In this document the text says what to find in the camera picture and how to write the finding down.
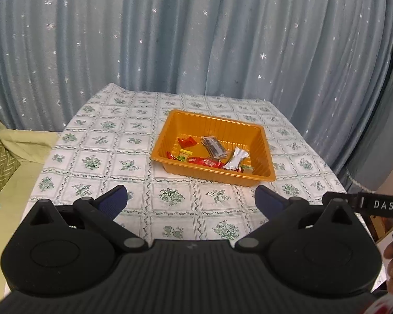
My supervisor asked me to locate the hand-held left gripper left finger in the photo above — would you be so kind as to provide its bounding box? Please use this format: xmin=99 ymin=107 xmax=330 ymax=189
xmin=18 ymin=185 xmax=148 ymax=252

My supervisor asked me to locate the long red snack packet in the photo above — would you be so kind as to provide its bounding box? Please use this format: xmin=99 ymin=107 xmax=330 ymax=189
xmin=187 ymin=157 xmax=225 ymax=169

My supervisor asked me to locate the green floral tablecloth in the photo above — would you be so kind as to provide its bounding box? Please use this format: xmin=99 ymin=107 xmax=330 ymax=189
xmin=20 ymin=83 xmax=375 ymax=246

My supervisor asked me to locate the blue curtain with lace trim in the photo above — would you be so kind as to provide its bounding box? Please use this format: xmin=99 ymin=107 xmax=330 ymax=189
xmin=345 ymin=7 xmax=393 ymax=192

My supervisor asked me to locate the blue star-print curtain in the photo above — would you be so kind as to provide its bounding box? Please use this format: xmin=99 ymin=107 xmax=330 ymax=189
xmin=0 ymin=0 xmax=393 ymax=177

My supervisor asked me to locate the clear snack packet grey label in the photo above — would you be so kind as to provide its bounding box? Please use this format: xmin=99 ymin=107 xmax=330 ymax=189
xmin=201 ymin=136 xmax=226 ymax=158

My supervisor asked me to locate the light green sofa cover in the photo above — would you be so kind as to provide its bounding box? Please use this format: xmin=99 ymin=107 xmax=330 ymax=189
xmin=0 ymin=111 xmax=59 ymax=298

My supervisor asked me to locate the orange plastic tray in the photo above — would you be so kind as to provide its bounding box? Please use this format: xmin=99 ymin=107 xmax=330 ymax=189
xmin=150 ymin=109 xmax=277 ymax=188

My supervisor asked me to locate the white silver snack packet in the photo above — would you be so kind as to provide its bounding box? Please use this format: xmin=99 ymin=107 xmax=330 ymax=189
xmin=221 ymin=147 xmax=249 ymax=172

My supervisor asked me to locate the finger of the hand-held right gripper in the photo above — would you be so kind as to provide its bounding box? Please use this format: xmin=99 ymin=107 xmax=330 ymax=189
xmin=323 ymin=192 xmax=357 ymax=210

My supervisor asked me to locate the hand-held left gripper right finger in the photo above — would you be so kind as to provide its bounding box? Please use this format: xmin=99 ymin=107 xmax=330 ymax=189
xmin=234 ymin=185 xmax=364 ymax=252

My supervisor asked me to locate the tan wooden furniture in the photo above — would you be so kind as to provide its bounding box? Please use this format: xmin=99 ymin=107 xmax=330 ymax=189
xmin=373 ymin=216 xmax=393 ymax=246

